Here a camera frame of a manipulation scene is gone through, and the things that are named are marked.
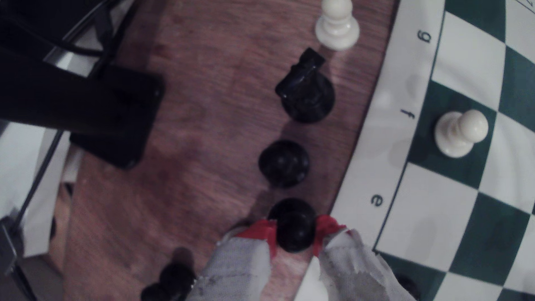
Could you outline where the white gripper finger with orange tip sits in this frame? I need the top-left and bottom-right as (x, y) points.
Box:
(187, 219), (278, 301)
(313, 215), (417, 301)

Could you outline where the black pawn chess piece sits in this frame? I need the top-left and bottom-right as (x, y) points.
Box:
(258, 140), (311, 189)
(267, 198), (317, 253)

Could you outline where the black stand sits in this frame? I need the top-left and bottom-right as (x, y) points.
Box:
(0, 0), (166, 170)

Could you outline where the green white chess board mat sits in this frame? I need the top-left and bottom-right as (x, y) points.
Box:
(293, 0), (535, 301)

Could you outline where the black knight chess piece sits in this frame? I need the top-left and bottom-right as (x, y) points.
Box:
(275, 47), (336, 124)

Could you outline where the thin black cable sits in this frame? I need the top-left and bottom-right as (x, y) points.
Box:
(8, 130), (65, 230)

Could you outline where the white pawn chess piece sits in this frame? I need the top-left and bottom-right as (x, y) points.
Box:
(315, 0), (360, 52)
(434, 110), (489, 159)

